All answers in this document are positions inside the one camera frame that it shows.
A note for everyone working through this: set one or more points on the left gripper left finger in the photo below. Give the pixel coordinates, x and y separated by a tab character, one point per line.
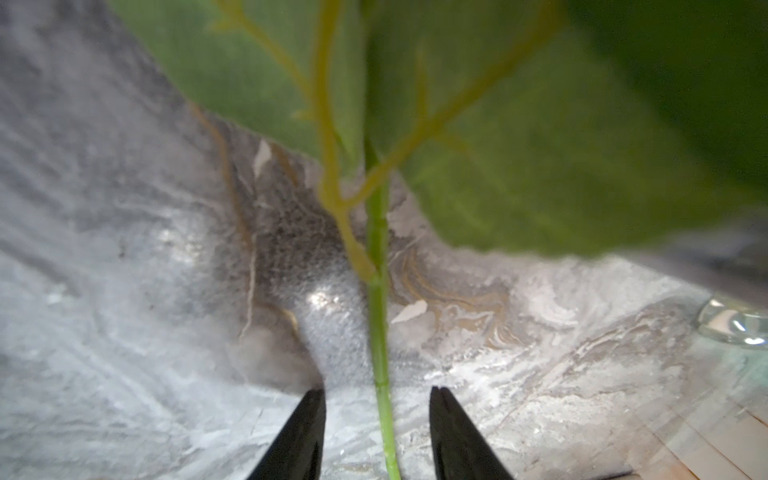
297	451

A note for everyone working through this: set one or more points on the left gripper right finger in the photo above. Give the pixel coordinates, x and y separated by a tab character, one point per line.
459	449

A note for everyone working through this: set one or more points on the pink rose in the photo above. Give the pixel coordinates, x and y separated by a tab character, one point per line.
552	127

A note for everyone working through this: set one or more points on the yellow ruffled vase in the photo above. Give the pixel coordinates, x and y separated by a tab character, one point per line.
731	321

